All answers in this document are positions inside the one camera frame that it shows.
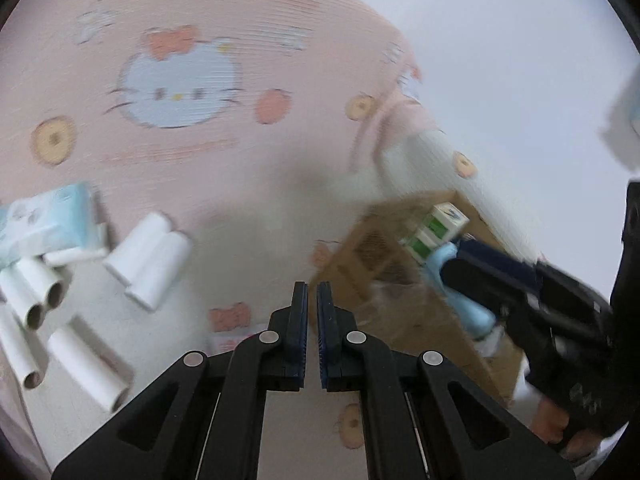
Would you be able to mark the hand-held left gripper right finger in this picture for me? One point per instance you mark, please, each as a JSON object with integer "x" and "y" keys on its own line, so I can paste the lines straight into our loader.
{"x": 322, "y": 335}

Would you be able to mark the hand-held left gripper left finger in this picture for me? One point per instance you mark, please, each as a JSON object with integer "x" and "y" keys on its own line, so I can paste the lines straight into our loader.
{"x": 301, "y": 330}

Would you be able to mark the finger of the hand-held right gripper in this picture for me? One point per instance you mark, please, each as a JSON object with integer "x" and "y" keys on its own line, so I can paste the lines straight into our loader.
{"x": 472, "y": 282}
{"x": 500, "y": 265}

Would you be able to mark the light blue plastic bottle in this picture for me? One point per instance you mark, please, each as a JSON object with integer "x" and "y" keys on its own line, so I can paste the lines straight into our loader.
{"x": 467, "y": 312}

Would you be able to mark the brown cardboard box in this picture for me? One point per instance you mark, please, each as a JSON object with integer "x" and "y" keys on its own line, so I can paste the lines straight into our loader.
{"x": 380, "y": 265}

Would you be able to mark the person's right hand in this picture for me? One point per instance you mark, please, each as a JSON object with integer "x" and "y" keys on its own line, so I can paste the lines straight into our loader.
{"x": 547, "y": 422}

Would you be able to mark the green white carton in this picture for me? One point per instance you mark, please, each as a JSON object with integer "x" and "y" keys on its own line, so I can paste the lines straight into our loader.
{"x": 420, "y": 246}
{"x": 445, "y": 220}

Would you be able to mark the pile of white paper rolls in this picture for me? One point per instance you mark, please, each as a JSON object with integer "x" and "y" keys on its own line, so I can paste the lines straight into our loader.
{"x": 145, "y": 245}

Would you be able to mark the blue tissue pack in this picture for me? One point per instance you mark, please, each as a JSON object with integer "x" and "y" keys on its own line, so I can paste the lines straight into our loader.
{"x": 50, "y": 220}

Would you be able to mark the pink cartoon printed blanket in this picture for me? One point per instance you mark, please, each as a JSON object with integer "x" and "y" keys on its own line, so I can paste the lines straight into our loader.
{"x": 225, "y": 35}

